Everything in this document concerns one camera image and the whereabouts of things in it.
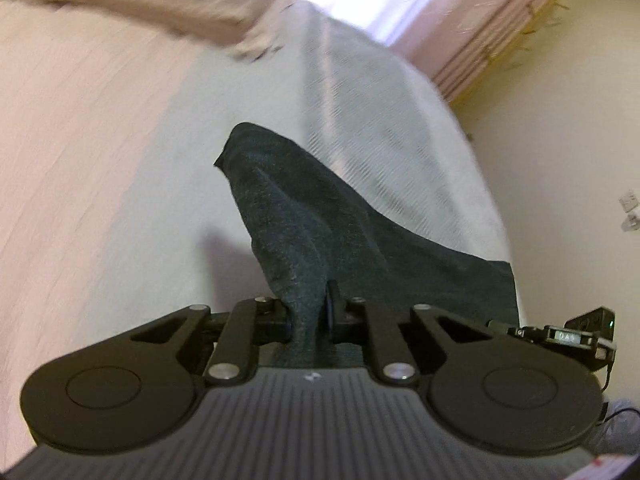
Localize thin black cable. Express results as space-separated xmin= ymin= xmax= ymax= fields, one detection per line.
xmin=597 ymin=350 xmax=635 ymax=422

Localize grey striped blanket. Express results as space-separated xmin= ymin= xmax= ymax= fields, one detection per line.
xmin=100 ymin=0 xmax=521 ymax=356

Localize dark blue jeans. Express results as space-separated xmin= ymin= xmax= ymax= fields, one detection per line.
xmin=214 ymin=121 xmax=518 ymax=366

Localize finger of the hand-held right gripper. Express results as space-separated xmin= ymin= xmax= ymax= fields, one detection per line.
xmin=487 ymin=320 xmax=548 ymax=345

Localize pale bluish cloth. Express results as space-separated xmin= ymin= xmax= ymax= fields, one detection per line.
xmin=595 ymin=397 xmax=640 ymax=461

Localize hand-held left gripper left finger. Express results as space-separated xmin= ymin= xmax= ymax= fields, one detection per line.
xmin=127 ymin=297 xmax=295 ymax=387

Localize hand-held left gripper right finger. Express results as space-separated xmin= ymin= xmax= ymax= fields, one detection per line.
xmin=325 ymin=280 xmax=506 ymax=387

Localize pink patterned curtain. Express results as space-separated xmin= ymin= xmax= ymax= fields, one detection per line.
xmin=280 ymin=0 xmax=606 ymax=103

